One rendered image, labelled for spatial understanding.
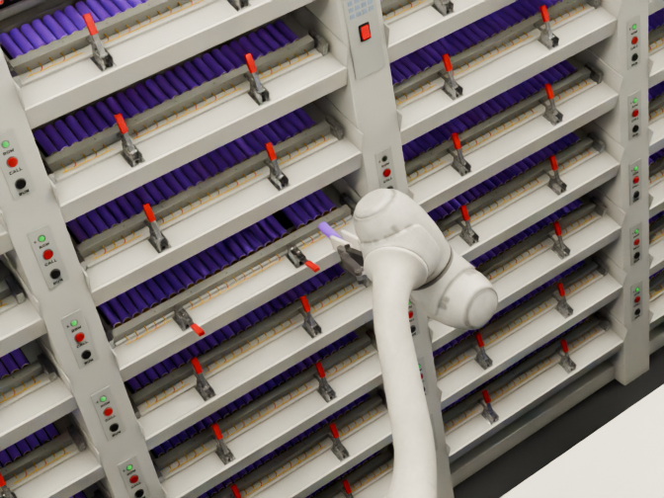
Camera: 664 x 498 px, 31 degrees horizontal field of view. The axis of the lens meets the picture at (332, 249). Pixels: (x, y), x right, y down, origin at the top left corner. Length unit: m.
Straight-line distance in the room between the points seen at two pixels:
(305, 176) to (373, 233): 0.51
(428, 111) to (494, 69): 0.19
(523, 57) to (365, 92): 0.43
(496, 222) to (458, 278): 0.83
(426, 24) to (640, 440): 1.57
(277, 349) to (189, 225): 0.40
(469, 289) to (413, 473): 0.33
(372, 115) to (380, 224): 0.55
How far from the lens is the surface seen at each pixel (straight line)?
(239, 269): 2.39
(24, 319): 2.18
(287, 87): 2.25
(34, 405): 2.30
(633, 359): 3.39
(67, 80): 2.03
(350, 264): 2.17
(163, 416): 2.46
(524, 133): 2.71
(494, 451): 3.23
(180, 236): 2.25
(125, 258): 2.23
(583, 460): 0.91
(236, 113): 2.20
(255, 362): 2.51
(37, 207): 2.07
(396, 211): 1.85
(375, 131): 2.39
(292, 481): 2.78
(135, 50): 2.07
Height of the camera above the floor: 2.40
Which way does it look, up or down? 37 degrees down
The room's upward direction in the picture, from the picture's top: 11 degrees counter-clockwise
